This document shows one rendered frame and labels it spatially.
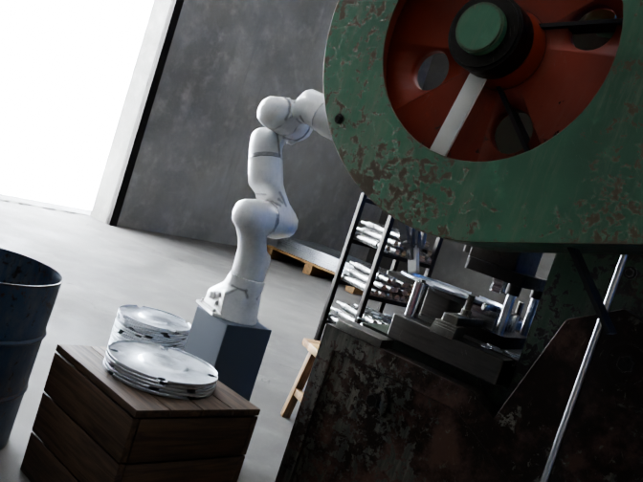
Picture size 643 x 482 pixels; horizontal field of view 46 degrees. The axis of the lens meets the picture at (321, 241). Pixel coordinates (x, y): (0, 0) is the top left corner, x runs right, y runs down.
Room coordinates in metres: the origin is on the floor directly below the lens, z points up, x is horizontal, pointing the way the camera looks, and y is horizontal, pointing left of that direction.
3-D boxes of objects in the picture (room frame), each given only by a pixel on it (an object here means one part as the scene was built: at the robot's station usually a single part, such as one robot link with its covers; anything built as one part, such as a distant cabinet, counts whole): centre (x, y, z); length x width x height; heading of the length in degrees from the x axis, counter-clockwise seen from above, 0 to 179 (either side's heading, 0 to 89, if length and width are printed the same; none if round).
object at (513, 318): (1.92, -0.47, 0.76); 0.15 x 0.09 x 0.05; 144
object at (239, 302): (2.43, 0.22, 0.52); 0.22 x 0.19 x 0.14; 43
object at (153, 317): (2.93, 0.53, 0.24); 0.29 x 0.29 x 0.01
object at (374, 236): (4.57, -0.41, 0.47); 0.46 x 0.43 x 0.95; 34
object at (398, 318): (1.92, -0.47, 0.68); 0.45 x 0.30 x 0.06; 144
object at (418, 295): (1.85, -0.27, 0.75); 0.03 x 0.03 x 0.10; 54
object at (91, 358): (1.90, 0.29, 0.18); 0.40 x 0.38 x 0.35; 47
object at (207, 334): (2.40, 0.19, 0.23); 0.18 x 0.18 x 0.45; 43
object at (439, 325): (1.78, -0.37, 0.76); 0.17 x 0.06 x 0.10; 144
